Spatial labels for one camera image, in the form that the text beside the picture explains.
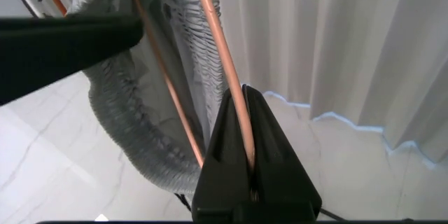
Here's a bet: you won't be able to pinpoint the white curtain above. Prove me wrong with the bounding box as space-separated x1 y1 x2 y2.
212 0 448 171

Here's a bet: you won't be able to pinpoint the pink clothes hanger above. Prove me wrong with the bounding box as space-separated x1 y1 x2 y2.
127 0 257 172

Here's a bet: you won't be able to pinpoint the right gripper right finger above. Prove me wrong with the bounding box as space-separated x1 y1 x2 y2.
243 83 323 222

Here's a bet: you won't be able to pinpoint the pale grey shorts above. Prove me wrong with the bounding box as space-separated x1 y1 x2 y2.
67 0 229 213

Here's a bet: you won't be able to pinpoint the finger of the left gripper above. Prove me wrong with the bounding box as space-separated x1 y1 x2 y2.
0 13 145 107

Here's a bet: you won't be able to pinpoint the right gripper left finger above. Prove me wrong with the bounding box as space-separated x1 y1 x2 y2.
191 89 256 222

